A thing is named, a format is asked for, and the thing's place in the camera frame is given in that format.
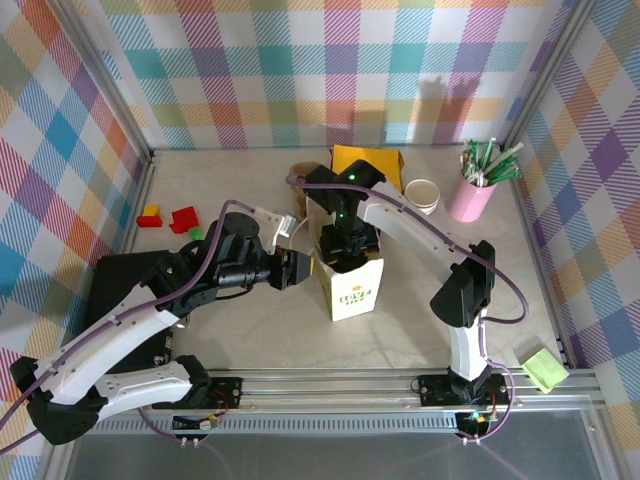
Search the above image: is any white LOVE LIFE paper bag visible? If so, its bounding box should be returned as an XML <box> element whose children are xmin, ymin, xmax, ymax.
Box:
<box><xmin>294</xmin><ymin>197</ymin><xmax>387</xmax><ymax>324</ymax></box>

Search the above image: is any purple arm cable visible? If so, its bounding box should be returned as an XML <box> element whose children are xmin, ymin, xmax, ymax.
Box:
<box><xmin>284</xmin><ymin>171</ymin><xmax>530</xmax><ymax>444</ymax></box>
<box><xmin>0</xmin><ymin>199</ymin><xmax>259</xmax><ymax>454</ymax></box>

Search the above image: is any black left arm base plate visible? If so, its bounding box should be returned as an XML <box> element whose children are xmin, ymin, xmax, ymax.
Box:
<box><xmin>151</xmin><ymin>374</ymin><xmax>245</xmax><ymax>412</ymax></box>

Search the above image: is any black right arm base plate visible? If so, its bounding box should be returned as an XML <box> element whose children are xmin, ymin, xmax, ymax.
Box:
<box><xmin>417</xmin><ymin>372</ymin><xmax>512</xmax><ymax>407</ymax></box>

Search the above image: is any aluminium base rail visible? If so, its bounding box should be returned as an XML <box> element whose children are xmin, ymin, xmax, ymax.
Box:
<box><xmin>54</xmin><ymin>367</ymin><xmax>609</xmax><ymax>417</ymax></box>

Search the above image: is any yellow paper napkin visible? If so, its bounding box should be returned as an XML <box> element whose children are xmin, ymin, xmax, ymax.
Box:
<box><xmin>330</xmin><ymin>143</ymin><xmax>405</xmax><ymax>194</ymax></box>

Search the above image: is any black hard case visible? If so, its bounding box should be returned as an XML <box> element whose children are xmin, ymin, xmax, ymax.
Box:
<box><xmin>82</xmin><ymin>251</ymin><xmax>182</xmax><ymax>362</ymax></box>

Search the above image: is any aluminium frame post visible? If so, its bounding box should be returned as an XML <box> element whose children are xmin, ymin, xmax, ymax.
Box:
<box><xmin>498</xmin><ymin>0</ymin><xmax>597</xmax><ymax>149</ymax></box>
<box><xmin>49</xmin><ymin>0</ymin><xmax>156</xmax><ymax>164</ymax></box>

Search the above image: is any small circuit board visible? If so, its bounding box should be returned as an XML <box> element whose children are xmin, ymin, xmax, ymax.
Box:
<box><xmin>454</xmin><ymin>409</ymin><xmax>495</xmax><ymax>434</ymax></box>
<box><xmin>171</xmin><ymin>412</ymin><xmax>222</xmax><ymax>434</ymax></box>

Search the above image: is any light green paper napkin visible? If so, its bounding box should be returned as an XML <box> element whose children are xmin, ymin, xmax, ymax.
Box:
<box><xmin>522</xmin><ymin>348</ymin><xmax>571</xmax><ymax>395</ymax></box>

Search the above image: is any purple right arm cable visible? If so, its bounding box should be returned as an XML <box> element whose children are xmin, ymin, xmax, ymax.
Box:
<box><xmin>284</xmin><ymin>171</ymin><xmax>530</xmax><ymax>444</ymax></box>

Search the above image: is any large red toy block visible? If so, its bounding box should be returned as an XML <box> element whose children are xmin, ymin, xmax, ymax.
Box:
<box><xmin>168</xmin><ymin>205</ymin><xmax>199</xmax><ymax>235</ymax></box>

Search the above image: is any pink cylindrical straw holder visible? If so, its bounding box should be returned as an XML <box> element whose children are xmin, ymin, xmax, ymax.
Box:
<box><xmin>446</xmin><ymin>172</ymin><xmax>499</xmax><ymax>223</ymax></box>

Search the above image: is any grey slotted cable duct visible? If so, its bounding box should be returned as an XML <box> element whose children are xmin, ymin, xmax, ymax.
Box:
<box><xmin>79</xmin><ymin>417</ymin><xmax>461</xmax><ymax>437</ymax></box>

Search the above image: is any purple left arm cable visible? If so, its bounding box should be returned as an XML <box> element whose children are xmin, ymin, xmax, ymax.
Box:
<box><xmin>0</xmin><ymin>199</ymin><xmax>259</xmax><ymax>454</ymax></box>

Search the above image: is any brown pulp cup carrier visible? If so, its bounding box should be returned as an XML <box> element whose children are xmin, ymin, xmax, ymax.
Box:
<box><xmin>288</xmin><ymin>161</ymin><xmax>324</xmax><ymax>219</ymax></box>

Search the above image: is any aluminium side rail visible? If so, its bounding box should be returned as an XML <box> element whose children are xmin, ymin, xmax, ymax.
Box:
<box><xmin>507</xmin><ymin>144</ymin><xmax>626</xmax><ymax>480</ymax></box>
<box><xmin>42</xmin><ymin>149</ymin><xmax>160</xmax><ymax>480</ymax></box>

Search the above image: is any white nested paper cup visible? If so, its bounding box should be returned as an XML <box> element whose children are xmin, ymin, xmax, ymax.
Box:
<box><xmin>403</xmin><ymin>178</ymin><xmax>442</xmax><ymax>217</ymax></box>

